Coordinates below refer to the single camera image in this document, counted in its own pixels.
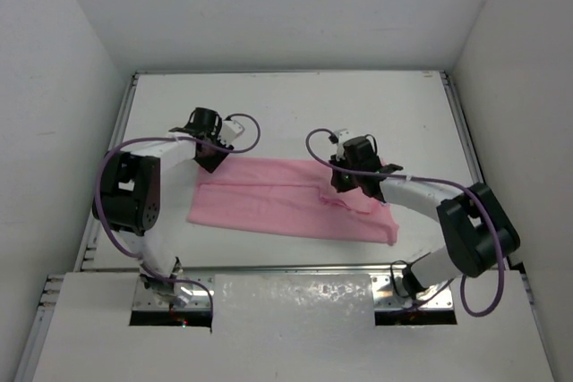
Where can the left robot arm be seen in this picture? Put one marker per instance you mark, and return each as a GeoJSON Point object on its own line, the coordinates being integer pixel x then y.
{"type": "Point", "coordinates": [128, 194]}

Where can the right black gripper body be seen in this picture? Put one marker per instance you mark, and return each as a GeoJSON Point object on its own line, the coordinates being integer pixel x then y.
{"type": "Point", "coordinates": [344, 182]}

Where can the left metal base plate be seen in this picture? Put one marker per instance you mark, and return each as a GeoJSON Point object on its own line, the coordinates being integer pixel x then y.
{"type": "Point", "coordinates": [174, 297]}

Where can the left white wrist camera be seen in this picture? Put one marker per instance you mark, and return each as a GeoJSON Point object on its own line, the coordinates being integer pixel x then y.
{"type": "Point", "coordinates": [230, 131]}

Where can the pink t-shirt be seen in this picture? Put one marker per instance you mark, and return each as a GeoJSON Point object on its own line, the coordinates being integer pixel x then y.
{"type": "Point", "coordinates": [287, 197]}

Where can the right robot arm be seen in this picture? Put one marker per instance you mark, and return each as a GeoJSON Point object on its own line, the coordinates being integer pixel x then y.
{"type": "Point", "coordinates": [476, 230]}

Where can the metal base plate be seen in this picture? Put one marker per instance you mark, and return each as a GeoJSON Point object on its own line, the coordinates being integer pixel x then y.
{"type": "Point", "coordinates": [389, 295]}
{"type": "Point", "coordinates": [174, 297]}

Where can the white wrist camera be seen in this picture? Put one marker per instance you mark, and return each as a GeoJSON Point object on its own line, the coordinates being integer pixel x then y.
{"type": "Point", "coordinates": [339, 137]}
{"type": "Point", "coordinates": [230, 131]}

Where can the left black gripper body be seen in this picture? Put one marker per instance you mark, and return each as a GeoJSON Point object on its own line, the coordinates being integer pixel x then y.
{"type": "Point", "coordinates": [212, 157]}

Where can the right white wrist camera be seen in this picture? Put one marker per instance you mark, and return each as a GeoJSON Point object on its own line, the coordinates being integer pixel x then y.
{"type": "Point", "coordinates": [339, 137]}

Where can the white front cover board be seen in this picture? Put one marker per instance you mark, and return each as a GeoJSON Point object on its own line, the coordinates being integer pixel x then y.
{"type": "Point", "coordinates": [283, 328]}

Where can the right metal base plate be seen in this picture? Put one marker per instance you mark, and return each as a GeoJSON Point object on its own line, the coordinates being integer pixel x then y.
{"type": "Point", "coordinates": [389, 295]}

